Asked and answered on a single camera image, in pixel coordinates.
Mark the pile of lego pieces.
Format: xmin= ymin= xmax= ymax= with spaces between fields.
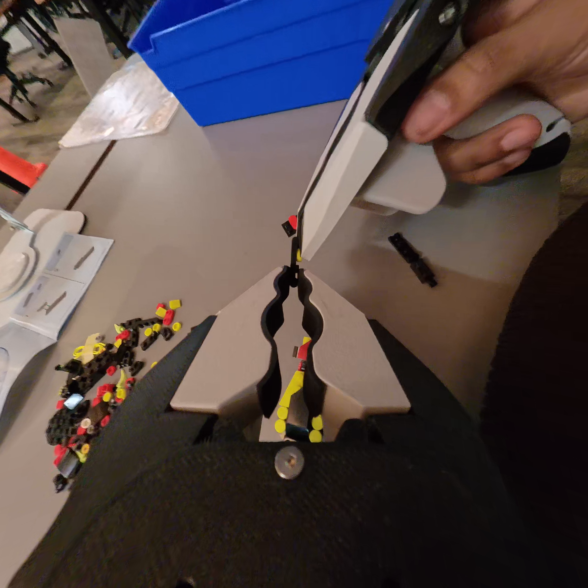
xmin=45 ymin=299 xmax=184 ymax=494

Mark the grey upright panel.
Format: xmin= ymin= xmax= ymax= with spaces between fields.
xmin=54 ymin=17 xmax=115 ymax=98

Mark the lego instruction booklet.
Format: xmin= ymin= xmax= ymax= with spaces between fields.
xmin=0 ymin=232 xmax=115 ymax=416

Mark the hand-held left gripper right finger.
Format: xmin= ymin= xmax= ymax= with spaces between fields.
xmin=298 ymin=269 xmax=411 ymax=435

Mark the long black lego plate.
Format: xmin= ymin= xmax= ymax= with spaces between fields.
xmin=388 ymin=232 xmax=438 ymax=288

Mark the clear plastic bag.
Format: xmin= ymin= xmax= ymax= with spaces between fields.
xmin=58 ymin=62 xmax=181 ymax=149

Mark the white card with clear bubble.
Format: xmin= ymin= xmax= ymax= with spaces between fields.
xmin=0 ymin=209 xmax=87 ymax=301

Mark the yellow red black lego model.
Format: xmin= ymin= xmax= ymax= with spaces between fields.
xmin=275 ymin=335 xmax=324 ymax=444

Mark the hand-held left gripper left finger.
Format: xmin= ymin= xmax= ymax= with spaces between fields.
xmin=170 ymin=266 xmax=288 ymax=419

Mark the red plastic object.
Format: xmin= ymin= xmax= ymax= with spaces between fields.
xmin=0 ymin=146 xmax=49 ymax=194

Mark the person's right hand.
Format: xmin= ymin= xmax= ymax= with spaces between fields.
xmin=400 ymin=0 xmax=588 ymax=185

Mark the blue plastic bin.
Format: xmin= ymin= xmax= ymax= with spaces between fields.
xmin=128 ymin=0 xmax=397 ymax=127

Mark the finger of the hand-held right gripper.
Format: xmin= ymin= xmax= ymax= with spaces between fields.
xmin=296 ymin=8 xmax=447 ymax=263

